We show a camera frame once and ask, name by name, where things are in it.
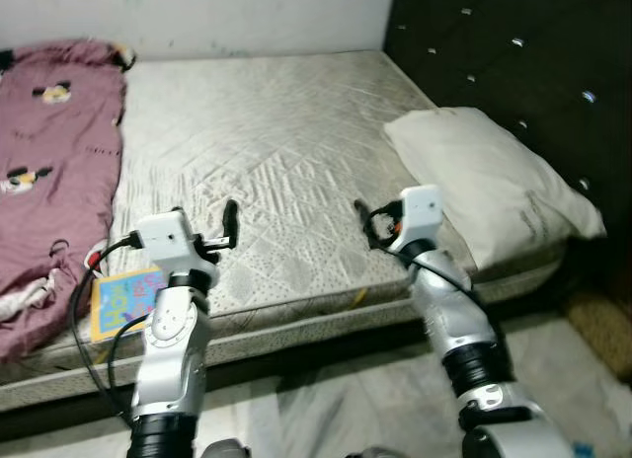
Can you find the brown woven floor mat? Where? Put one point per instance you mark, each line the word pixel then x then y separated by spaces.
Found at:
pixel 602 330

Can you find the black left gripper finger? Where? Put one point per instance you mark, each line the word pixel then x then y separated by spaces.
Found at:
pixel 230 221

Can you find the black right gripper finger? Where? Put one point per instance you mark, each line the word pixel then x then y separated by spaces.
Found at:
pixel 362 223

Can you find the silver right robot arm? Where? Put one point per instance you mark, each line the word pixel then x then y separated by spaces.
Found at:
pixel 464 330

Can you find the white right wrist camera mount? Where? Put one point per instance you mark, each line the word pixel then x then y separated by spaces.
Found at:
pixel 417 216

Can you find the white pillow with lettering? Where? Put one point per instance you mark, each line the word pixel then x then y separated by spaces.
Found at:
pixel 484 177

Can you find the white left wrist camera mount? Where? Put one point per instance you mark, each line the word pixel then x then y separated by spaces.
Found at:
pixel 168 243

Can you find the silver robot leg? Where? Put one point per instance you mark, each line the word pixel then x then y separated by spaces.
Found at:
pixel 227 450
pixel 370 453

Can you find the beige quilted mattress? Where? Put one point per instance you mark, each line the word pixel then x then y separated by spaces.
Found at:
pixel 276 132

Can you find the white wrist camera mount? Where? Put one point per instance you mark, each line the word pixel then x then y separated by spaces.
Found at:
pixel 168 243
pixel 417 216

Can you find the colourful yellow-edged picture book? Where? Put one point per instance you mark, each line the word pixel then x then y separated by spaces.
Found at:
pixel 123 305

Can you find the pink cartoon print blanket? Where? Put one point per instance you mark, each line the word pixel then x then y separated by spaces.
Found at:
pixel 59 132

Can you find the silver right robot leg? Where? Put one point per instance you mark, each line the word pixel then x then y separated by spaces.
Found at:
pixel 370 453

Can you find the silver left robot leg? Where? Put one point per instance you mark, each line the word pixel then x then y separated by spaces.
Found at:
pixel 227 450

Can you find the dark tufted headboard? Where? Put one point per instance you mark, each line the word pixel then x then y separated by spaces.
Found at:
pixel 513 53

